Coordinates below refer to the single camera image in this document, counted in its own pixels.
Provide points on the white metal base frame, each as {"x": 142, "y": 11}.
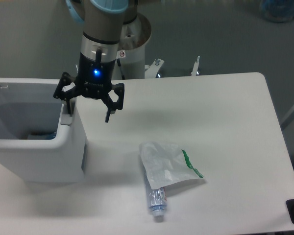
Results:
{"x": 161, "y": 68}

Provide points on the crumpled white plastic bag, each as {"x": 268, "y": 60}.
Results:
{"x": 166, "y": 163}

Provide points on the clear plastic bottle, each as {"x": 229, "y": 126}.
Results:
{"x": 156, "y": 200}

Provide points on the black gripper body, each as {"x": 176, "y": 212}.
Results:
{"x": 93, "y": 79}

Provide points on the blue bag in background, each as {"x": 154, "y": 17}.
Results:
{"x": 277, "y": 11}

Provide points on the white plastic trash can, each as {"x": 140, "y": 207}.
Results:
{"x": 39, "y": 140}

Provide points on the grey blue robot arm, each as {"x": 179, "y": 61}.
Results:
{"x": 103, "y": 21}

